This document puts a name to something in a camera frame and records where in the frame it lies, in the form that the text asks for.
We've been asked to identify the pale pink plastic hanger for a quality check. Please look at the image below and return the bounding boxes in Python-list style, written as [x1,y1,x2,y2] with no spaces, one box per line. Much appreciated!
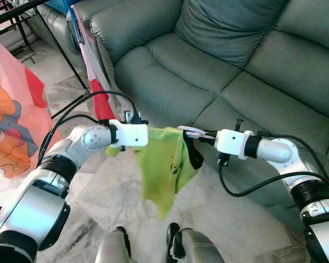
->
[177,125,208,139]

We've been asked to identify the green shirt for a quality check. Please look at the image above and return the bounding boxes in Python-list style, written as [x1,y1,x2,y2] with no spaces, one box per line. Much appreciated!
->
[105,127,205,220]

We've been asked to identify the blue plastic hanger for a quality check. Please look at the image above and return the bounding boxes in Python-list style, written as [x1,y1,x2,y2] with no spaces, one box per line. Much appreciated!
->
[70,5,84,43]

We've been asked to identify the white shirt red sleeves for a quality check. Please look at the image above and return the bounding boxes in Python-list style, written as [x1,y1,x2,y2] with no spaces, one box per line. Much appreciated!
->
[69,4,117,122]

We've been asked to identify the dark green leather sofa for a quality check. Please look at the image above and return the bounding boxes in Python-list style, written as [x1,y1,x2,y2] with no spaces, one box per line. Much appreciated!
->
[36,0,329,236]

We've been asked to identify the dark green sofa cushion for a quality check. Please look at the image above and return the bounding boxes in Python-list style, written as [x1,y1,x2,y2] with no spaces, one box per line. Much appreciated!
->
[174,0,290,69]

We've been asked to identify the silver right robot leg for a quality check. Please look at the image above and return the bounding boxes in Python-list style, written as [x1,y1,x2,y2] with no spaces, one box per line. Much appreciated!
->
[166,222,225,263]

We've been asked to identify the silver robot leg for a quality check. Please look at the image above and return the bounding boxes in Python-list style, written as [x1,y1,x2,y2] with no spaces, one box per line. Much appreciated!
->
[166,222,225,263]
[95,226,131,263]

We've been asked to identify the silver left robot leg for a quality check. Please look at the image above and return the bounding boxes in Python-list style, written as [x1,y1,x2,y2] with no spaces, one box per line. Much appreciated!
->
[95,226,131,263]

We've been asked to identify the pink cartoon print shirt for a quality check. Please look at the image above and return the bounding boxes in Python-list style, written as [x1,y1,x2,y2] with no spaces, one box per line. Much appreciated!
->
[0,38,54,179]

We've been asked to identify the blue bag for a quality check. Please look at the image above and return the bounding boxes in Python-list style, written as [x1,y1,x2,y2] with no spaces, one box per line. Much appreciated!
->
[44,0,86,14]

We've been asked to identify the black metal drying rack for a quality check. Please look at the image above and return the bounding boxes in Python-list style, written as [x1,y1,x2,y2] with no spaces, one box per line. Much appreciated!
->
[0,0,94,121]

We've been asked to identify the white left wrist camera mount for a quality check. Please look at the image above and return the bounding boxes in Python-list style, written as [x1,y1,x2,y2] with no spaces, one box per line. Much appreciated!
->
[114,119,150,148]

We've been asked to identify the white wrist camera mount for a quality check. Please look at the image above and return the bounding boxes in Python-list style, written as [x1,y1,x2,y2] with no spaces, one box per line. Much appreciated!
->
[215,129,247,161]
[114,119,150,148]

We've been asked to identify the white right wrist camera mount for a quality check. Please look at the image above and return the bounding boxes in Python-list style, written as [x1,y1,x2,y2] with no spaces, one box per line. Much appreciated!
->
[215,129,247,161]

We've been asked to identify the short black left arm cable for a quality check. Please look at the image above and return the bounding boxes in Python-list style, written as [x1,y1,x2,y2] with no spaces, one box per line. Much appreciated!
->
[41,113,102,162]

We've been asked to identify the short black arm cable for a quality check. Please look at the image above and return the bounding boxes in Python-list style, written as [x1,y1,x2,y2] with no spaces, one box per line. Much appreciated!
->
[41,113,102,162]
[257,131,329,190]

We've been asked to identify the short black right arm cable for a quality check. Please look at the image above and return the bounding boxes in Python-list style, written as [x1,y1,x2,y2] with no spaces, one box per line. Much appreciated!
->
[257,131,329,190]

